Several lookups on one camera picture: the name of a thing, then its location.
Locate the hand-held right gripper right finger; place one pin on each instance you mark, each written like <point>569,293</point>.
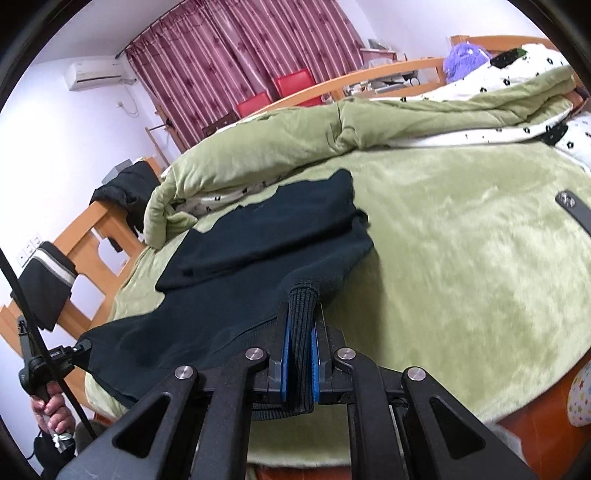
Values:
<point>316,364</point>

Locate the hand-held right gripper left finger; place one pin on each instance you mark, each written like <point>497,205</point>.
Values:
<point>284,355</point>

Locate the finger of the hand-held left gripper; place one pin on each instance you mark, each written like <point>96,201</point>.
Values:
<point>69,354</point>

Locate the black sweater with blue emblem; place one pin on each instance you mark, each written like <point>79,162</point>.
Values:
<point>231,258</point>

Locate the person's left hand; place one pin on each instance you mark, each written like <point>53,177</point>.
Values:
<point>55,410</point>

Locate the black garment with striped hem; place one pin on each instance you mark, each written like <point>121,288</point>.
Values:
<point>46,286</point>

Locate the black jacket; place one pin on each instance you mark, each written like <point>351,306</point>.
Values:
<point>124,189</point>

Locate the grey box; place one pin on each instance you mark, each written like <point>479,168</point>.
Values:
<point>117,170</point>

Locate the green quilt with floral lining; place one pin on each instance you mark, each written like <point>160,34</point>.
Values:
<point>277,134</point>

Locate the wooden coat rack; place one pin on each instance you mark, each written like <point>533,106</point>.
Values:
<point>159,138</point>

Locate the dark wooden chair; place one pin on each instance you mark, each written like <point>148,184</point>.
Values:
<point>217,125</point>

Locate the red chair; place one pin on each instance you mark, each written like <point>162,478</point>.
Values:
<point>254,105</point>
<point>295,84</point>

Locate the white star print cushion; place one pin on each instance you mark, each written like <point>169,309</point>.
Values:
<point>581,399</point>

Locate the white air conditioner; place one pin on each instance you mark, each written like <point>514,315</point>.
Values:
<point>94,74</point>

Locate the black smartphone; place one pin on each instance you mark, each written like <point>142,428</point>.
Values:
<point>572,205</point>

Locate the red floral curtain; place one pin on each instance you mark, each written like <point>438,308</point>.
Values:
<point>240,55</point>

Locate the pile of packaging clutter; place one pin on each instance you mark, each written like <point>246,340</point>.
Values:
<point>383,60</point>

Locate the purple plush toy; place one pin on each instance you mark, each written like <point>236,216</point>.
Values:
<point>464,60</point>

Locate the white floral pillow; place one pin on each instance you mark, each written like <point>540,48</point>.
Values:
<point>577,138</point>

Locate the white wall socket panel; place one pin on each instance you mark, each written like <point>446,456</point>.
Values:
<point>30,251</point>

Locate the wooden bed frame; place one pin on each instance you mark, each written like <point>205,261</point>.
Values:
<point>83,230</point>

